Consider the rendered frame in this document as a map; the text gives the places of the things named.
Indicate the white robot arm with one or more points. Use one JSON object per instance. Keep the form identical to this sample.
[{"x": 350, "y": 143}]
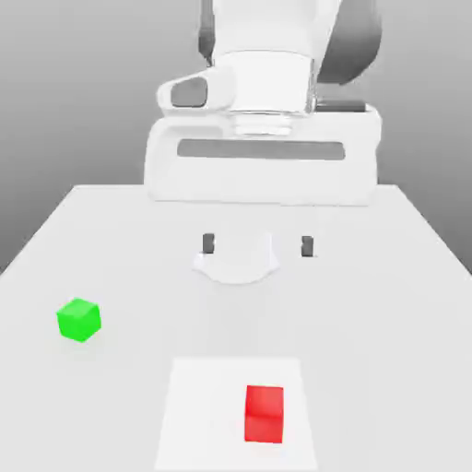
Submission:
[{"x": 265, "y": 73}]

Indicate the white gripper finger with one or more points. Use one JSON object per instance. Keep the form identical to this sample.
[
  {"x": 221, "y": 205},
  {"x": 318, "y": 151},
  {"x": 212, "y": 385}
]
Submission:
[
  {"x": 307, "y": 246},
  {"x": 208, "y": 244}
]

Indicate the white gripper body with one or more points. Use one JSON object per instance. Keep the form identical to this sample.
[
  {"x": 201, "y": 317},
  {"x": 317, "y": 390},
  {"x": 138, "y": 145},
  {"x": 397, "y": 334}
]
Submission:
[{"x": 258, "y": 179}]

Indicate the small green cube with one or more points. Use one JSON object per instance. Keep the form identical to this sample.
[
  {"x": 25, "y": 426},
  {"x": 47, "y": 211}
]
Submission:
[{"x": 78, "y": 320}]

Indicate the small red cube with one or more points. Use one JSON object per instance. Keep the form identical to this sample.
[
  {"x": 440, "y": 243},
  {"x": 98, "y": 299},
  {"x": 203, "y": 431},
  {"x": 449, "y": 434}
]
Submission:
[{"x": 264, "y": 415}]

